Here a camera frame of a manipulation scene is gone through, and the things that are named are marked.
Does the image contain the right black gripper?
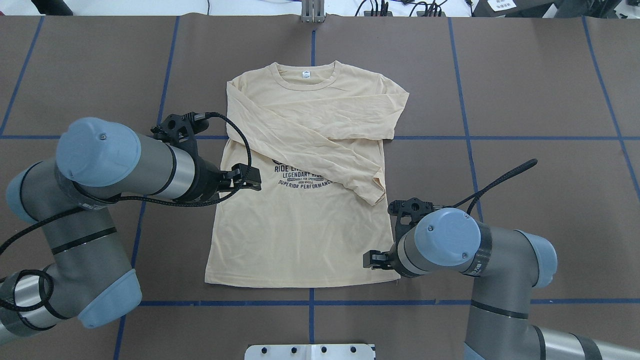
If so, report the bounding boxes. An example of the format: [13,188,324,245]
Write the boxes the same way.
[363,243,416,278]

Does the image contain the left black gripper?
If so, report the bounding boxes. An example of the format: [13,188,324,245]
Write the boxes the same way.
[187,156,262,203]

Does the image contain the beige long sleeve shirt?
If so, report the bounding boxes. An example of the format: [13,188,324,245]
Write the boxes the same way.
[204,61,410,289]

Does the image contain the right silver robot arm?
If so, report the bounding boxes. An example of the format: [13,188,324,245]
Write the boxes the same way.
[363,198,639,360]

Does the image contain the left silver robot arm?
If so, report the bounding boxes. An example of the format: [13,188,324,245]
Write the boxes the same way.
[1,112,261,344]

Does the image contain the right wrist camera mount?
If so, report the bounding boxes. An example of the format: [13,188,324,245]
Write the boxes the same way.
[387,197,445,243]

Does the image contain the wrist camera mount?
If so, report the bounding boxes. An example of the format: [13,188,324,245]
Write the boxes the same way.
[150,112,210,158]
[387,197,445,243]

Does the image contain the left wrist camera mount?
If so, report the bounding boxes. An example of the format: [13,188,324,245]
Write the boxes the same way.
[150,112,210,158]

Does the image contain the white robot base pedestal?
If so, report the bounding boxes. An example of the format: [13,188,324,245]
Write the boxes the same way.
[244,343,377,360]

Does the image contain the aluminium frame post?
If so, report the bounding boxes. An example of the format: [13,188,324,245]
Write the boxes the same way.
[300,0,326,24]

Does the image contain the right black braided cable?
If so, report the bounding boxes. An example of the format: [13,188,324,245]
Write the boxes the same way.
[440,159,539,211]

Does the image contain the black braided cable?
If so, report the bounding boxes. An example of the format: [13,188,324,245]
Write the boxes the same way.
[440,159,539,211]
[0,112,253,313]

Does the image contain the left black braided cable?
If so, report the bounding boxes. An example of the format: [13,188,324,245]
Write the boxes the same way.
[0,112,253,313]

